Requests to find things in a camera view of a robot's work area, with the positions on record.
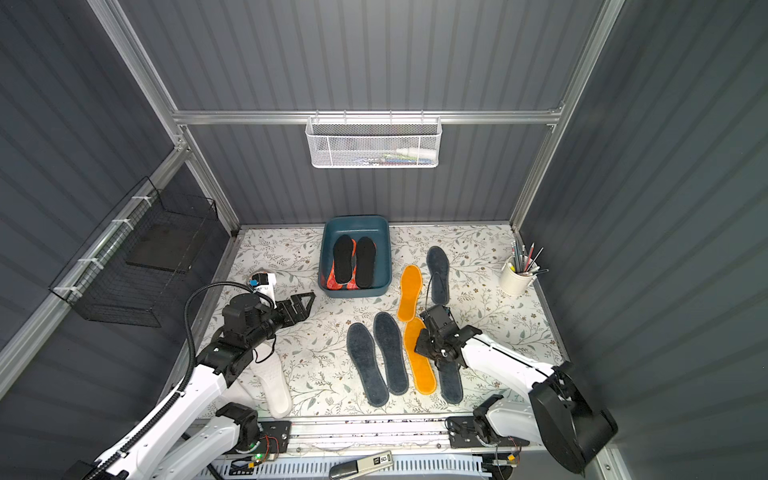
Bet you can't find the yellow fleece insole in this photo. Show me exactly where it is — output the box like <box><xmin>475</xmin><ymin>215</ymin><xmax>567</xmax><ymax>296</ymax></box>
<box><xmin>397</xmin><ymin>264</ymin><xmax>423</xmax><ymax>322</ymax></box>
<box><xmin>404</xmin><ymin>317</ymin><xmax>437</xmax><ymax>395</ymax></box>

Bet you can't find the red patterned insole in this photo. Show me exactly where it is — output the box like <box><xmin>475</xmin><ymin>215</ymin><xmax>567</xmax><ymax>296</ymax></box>
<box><xmin>326</xmin><ymin>268</ymin><xmax>344</xmax><ymax>290</ymax></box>
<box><xmin>346</xmin><ymin>247</ymin><xmax>359</xmax><ymax>290</ymax></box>

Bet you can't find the dark grey fleece insole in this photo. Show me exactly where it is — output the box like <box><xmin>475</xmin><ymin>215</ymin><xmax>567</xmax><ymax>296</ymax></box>
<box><xmin>373</xmin><ymin>312</ymin><xmax>409</xmax><ymax>396</ymax></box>
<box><xmin>426</xmin><ymin>246</ymin><xmax>450</xmax><ymax>306</ymax></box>
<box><xmin>437</xmin><ymin>362</ymin><xmax>464</xmax><ymax>405</ymax></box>
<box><xmin>346</xmin><ymin>322</ymin><xmax>389</xmax><ymax>408</ymax></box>

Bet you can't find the black insole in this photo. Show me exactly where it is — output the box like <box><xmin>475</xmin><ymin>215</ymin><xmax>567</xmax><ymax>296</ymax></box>
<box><xmin>355</xmin><ymin>237</ymin><xmax>377</xmax><ymax>289</ymax></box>
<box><xmin>332</xmin><ymin>235</ymin><xmax>356</xmax><ymax>285</ymax></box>

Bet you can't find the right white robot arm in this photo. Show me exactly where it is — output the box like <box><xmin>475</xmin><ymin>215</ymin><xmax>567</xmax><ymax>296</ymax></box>
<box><xmin>414</xmin><ymin>305</ymin><xmax>618</xmax><ymax>473</ymax></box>

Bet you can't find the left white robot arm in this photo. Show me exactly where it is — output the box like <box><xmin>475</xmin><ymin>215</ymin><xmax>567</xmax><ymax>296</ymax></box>
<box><xmin>64</xmin><ymin>291</ymin><xmax>316</xmax><ymax>479</ymax></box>

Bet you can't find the teal plastic storage box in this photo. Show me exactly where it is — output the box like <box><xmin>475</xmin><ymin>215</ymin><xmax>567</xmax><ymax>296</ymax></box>
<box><xmin>318</xmin><ymin>215</ymin><xmax>392</xmax><ymax>298</ymax></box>

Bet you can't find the white insole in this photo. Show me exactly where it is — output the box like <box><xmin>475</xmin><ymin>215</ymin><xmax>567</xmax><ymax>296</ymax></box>
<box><xmin>222</xmin><ymin>381</ymin><xmax>257</xmax><ymax>409</ymax></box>
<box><xmin>253</xmin><ymin>353</ymin><xmax>293</xmax><ymax>419</ymax></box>

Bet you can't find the white pen cup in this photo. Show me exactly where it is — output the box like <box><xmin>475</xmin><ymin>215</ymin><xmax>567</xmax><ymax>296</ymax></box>
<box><xmin>499</xmin><ymin>240</ymin><xmax>549</xmax><ymax>298</ymax></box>

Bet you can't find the grey handheld device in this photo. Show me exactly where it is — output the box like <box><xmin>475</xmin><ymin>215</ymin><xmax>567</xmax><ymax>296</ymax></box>
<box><xmin>328</xmin><ymin>451</ymin><xmax>394</xmax><ymax>480</ymax></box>

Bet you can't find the white tube in basket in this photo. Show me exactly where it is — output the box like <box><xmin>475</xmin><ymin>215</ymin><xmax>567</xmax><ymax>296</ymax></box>
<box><xmin>395</xmin><ymin>147</ymin><xmax>438</xmax><ymax>163</ymax></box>

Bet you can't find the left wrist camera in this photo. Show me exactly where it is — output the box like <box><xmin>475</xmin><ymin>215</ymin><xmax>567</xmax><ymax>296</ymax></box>
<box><xmin>249</xmin><ymin>272</ymin><xmax>276</xmax><ymax>302</ymax></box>

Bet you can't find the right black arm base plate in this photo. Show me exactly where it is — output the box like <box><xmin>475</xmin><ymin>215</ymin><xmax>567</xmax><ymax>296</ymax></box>
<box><xmin>444</xmin><ymin>416</ymin><xmax>531</xmax><ymax>449</ymax></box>

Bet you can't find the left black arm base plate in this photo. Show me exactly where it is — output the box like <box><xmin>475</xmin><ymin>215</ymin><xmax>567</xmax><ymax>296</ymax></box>
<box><xmin>224</xmin><ymin>420</ymin><xmax>292</xmax><ymax>459</ymax></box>

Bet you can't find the black wire mesh basket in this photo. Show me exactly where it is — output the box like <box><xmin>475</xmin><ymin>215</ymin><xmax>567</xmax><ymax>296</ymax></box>
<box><xmin>50</xmin><ymin>181</ymin><xmax>220</xmax><ymax>328</ymax></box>

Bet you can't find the white wire mesh basket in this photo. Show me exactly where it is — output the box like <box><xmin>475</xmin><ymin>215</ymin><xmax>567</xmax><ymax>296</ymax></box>
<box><xmin>305</xmin><ymin>115</ymin><xmax>443</xmax><ymax>169</ymax></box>

